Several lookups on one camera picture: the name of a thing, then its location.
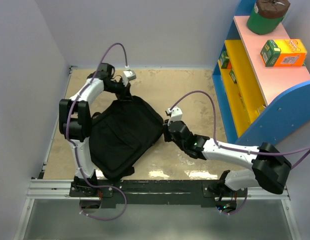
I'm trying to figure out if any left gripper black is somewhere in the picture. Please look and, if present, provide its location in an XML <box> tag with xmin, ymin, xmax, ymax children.
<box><xmin>106</xmin><ymin>77</ymin><xmax>134</xmax><ymax>102</ymax></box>

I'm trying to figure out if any black student backpack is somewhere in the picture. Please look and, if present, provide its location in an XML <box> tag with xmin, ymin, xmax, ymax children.
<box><xmin>89</xmin><ymin>95</ymin><xmax>164</xmax><ymax>181</ymax></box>

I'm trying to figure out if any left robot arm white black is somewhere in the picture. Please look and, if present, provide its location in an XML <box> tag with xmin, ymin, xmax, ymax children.
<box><xmin>58</xmin><ymin>63</ymin><xmax>137</xmax><ymax>197</ymax></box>

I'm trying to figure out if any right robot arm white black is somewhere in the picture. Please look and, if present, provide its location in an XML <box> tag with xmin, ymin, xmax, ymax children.
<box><xmin>163</xmin><ymin>120</ymin><xmax>292</xmax><ymax>197</ymax></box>

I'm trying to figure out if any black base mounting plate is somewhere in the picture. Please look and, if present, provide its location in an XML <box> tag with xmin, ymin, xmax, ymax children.
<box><xmin>69</xmin><ymin>179</ymin><xmax>248</xmax><ymax>209</ymax></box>

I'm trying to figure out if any small green box lower shelf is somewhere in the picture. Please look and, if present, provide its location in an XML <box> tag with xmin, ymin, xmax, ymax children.
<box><xmin>229</xmin><ymin>69</ymin><xmax>237</xmax><ymax>84</ymax></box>

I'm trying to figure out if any small green box shelf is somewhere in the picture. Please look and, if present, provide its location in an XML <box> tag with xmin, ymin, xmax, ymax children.
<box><xmin>229</xmin><ymin>69</ymin><xmax>237</xmax><ymax>84</ymax></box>
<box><xmin>219</xmin><ymin>50</ymin><xmax>232</xmax><ymax>69</ymax></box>

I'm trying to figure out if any small green box upper shelf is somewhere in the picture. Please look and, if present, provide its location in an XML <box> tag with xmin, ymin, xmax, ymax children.
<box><xmin>219</xmin><ymin>50</ymin><xmax>232</xmax><ymax>69</ymax></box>

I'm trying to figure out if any colourful wooden shelf unit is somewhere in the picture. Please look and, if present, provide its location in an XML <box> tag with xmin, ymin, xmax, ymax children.
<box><xmin>212</xmin><ymin>0</ymin><xmax>310</xmax><ymax>146</ymax></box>

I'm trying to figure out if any orange green crayon box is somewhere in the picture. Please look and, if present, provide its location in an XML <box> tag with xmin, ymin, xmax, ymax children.
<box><xmin>260</xmin><ymin>39</ymin><xmax>308</xmax><ymax>67</ymax></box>

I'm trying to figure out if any green brown cylinder container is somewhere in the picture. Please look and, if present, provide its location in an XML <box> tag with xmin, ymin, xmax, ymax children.
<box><xmin>246</xmin><ymin>0</ymin><xmax>291</xmax><ymax>35</ymax></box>

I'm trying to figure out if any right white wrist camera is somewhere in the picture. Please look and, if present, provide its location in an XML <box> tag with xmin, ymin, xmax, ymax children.
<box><xmin>165</xmin><ymin>105</ymin><xmax>183</xmax><ymax>125</ymax></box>

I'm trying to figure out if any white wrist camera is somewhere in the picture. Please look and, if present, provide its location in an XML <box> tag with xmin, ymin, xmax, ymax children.
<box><xmin>165</xmin><ymin>105</ymin><xmax>183</xmax><ymax>125</ymax></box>
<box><xmin>122</xmin><ymin>70</ymin><xmax>137</xmax><ymax>86</ymax></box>

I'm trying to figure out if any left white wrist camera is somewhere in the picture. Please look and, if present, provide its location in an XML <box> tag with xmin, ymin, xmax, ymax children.
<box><xmin>122</xmin><ymin>70</ymin><xmax>137</xmax><ymax>86</ymax></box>

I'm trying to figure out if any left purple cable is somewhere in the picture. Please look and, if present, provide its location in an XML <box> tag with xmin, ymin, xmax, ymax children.
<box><xmin>65</xmin><ymin>42</ymin><xmax>130</xmax><ymax>222</ymax></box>

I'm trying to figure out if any purple cable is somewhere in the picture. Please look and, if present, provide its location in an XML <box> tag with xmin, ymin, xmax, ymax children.
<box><xmin>65</xmin><ymin>42</ymin><xmax>130</xmax><ymax>222</ymax></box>
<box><xmin>170</xmin><ymin>90</ymin><xmax>310</xmax><ymax>215</ymax></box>

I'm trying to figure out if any aluminium rail frame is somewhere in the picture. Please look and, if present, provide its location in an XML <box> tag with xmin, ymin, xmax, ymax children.
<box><xmin>12</xmin><ymin>65</ymin><xmax>302</xmax><ymax>240</ymax></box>

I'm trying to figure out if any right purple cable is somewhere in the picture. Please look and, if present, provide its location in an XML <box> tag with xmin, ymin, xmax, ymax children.
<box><xmin>170</xmin><ymin>90</ymin><xmax>310</xmax><ymax>215</ymax></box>

